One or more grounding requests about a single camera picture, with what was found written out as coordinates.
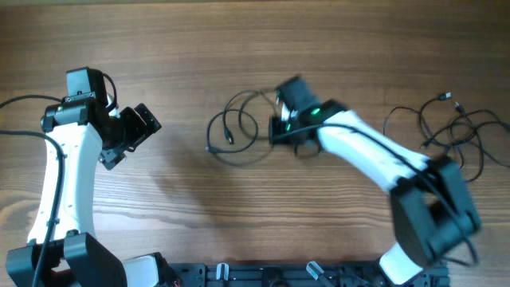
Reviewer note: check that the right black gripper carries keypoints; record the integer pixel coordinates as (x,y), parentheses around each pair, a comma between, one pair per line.
(274,127)

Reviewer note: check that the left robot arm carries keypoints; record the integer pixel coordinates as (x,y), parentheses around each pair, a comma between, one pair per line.
(82,130)

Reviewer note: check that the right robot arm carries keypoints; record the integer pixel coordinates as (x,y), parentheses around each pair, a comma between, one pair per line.
(432,209)

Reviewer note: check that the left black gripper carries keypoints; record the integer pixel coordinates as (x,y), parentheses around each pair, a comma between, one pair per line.
(139,130)

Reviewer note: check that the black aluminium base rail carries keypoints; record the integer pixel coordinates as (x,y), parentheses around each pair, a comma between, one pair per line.
(347,274)

